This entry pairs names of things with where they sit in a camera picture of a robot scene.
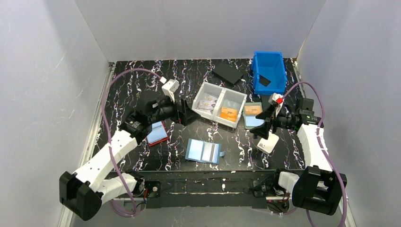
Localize blue leather card holder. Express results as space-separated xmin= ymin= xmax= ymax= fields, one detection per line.
xmin=185 ymin=139 xmax=226 ymax=165

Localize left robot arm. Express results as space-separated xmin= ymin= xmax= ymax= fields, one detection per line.
xmin=59 ymin=78 xmax=198 ymax=221

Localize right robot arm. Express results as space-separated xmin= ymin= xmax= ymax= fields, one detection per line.
xmin=250 ymin=93 xmax=347 ymax=215

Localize orange card in green holder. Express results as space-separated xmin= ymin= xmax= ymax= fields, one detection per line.
xmin=244 ymin=105 xmax=262 ymax=115

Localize green open card holder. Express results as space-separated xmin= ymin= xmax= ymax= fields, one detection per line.
xmin=243 ymin=102 xmax=264 ymax=129

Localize white cards in tray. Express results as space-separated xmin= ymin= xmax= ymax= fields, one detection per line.
xmin=197 ymin=93 xmax=218 ymax=113

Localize red open card holder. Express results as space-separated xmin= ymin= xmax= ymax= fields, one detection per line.
xmin=147 ymin=121 xmax=168 ymax=147

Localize black card in bin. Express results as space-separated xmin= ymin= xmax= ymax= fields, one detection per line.
xmin=259 ymin=75 xmax=271 ymax=87

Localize orange card in tray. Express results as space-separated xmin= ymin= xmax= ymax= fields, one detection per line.
xmin=219 ymin=107 xmax=238 ymax=122

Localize black flat sleeve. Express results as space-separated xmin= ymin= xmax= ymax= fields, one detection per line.
xmin=261 ymin=95 xmax=274 ymax=110

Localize white power bank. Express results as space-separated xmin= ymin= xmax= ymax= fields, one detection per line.
xmin=256 ymin=132 xmax=279 ymax=154

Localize white divided plastic tray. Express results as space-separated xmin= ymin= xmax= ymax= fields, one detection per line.
xmin=192 ymin=82 xmax=246 ymax=129

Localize blue plastic bin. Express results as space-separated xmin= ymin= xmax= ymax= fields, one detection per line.
xmin=251 ymin=51 xmax=287 ymax=95

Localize black box on table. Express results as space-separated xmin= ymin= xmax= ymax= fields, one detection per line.
xmin=212 ymin=61 xmax=244 ymax=86

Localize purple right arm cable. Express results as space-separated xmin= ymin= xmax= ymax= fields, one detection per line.
xmin=282 ymin=81 xmax=349 ymax=227

